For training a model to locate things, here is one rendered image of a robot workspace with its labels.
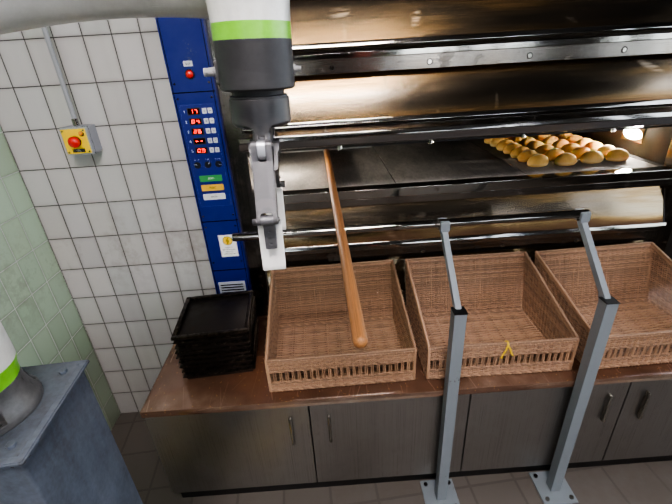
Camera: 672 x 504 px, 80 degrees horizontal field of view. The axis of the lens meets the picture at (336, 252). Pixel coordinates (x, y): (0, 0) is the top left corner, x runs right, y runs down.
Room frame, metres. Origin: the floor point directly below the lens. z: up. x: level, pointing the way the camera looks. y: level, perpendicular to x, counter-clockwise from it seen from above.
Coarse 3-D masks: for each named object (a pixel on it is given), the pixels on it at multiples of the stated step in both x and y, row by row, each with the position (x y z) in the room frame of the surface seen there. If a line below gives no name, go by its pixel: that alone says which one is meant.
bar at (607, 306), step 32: (384, 224) 1.24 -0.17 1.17; (416, 224) 1.23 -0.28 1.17; (448, 224) 1.22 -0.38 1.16; (480, 224) 1.24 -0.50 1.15; (448, 256) 1.16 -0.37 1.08; (608, 320) 1.02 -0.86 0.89; (448, 352) 1.03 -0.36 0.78; (448, 384) 1.01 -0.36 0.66; (576, 384) 1.04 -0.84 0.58; (448, 416) 1.01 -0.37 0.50; (576, 416) 1.01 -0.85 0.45; (448, 448) 1.01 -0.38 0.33; (448, 480) 1.09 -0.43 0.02; (544, 480) 1.06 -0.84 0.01
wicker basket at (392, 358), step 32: (288, 288) 1.53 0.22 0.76; (320, 288) 1.54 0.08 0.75; (384, 288) 1.54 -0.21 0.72; (288, 320) 1.50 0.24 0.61; (320, 320) 1.50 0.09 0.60; (384, 320) 1.48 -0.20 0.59; (288, 352) 1.30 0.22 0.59; (320, 352) 1.29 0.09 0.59; (352, 352) 1.28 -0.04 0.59; (384, 352) 1.11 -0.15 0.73; (416, 352) 1.12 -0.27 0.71; (288, 384) 1.12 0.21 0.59; (320, 384) 1.11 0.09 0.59; (352, 384) 1.10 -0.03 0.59
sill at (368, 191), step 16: (512, 176) 1.66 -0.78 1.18; (528, 176) 1.65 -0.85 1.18; (544, 176) 1.64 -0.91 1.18; (560, 176) 1.62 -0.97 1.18; (576, 176) 1.62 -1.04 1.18; (592, 176) 1.62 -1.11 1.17; (608, 176) 1.62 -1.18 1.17; (624, 176) 1.62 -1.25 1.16; (640, 176) 1.62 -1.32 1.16; (656, 176) 1.62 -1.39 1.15; (288, 192) 1.63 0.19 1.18; (304, 192) 1.62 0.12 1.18; (320, 192) 1.60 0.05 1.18; (352, 192) 1.60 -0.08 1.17; (368, 192) 1.60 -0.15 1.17; (384, 192) 1.60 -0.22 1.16; (400, 192) 1.61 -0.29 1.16; (416, 192) 1.61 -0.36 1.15; (432, 192) 1.61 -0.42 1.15; (448, 192) 1.61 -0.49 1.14
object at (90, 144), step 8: (64, 128) 1.52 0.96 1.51; (72, 128) 1.52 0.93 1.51; (80, 128) 1.52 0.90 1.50; (88, 128) 1.53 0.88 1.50; (64, 136) 1.51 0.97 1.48; (72, 136) 1.51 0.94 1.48; (80, 136) 1.51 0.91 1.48; (88, 136) 1.52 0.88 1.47; (96, 136) 1.57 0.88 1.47; (64, 144) 1.52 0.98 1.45; (80, 144) 1.51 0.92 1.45; (88, 144) 1.52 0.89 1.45; (96, 144) 1.55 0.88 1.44; (72, 152) 1.51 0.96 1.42; (80, 152) 1.51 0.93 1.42; (88, 152) 1.51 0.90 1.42; (96, 152) 1.54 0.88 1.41
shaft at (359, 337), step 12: (336, 192) 1.51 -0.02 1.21; (336, 204) 1.36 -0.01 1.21; (336, 216) 1.25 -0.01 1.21; (336, 228) 1.16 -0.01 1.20; (348, 252) 0.98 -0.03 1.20; (348, 264) 0.91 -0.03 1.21; (348, 276) 0.84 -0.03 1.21; (348, 288) 0.79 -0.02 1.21; (348, 300) 0.75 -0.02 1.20; (348, 312) 0.71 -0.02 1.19; (360, 312) 0.70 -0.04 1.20; (360, 324) 0.65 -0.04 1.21; (360, 336) 0.61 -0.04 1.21; (360, 348) 0.61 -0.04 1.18
